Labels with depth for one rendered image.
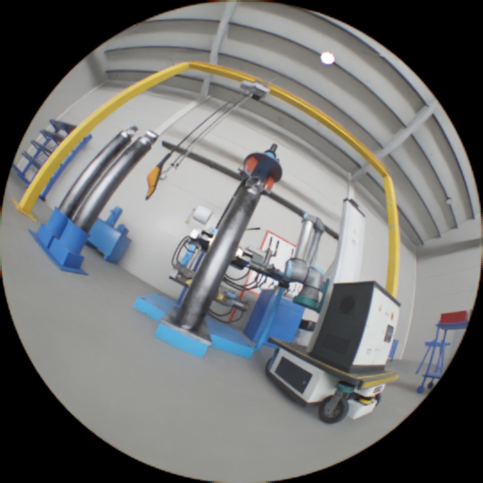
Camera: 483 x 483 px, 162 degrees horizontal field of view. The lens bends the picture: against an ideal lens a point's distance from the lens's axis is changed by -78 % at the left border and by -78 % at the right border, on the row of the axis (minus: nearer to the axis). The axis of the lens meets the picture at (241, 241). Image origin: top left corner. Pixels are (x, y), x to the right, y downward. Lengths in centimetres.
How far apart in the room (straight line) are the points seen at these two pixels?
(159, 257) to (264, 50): 719
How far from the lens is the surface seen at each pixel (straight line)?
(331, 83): 688
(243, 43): 734
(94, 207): 174
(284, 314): 295
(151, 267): 388
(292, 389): 117
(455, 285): 1133
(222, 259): 130
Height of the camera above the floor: 49
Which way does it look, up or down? 20 degrees up
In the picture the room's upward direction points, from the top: 25 degrees clockwise
